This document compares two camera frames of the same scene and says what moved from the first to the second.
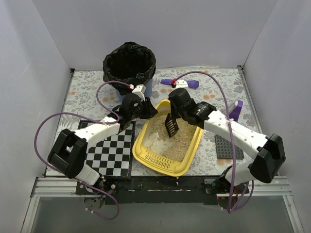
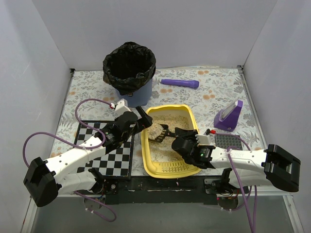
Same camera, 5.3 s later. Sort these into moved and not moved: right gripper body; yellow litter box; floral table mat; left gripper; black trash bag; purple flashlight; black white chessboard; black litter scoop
Moved: black litter scoop; right gripper body; yellow litter box; left gripper
Not moved: black trash bag; purple flashlight; floral table mat; black white chessboard
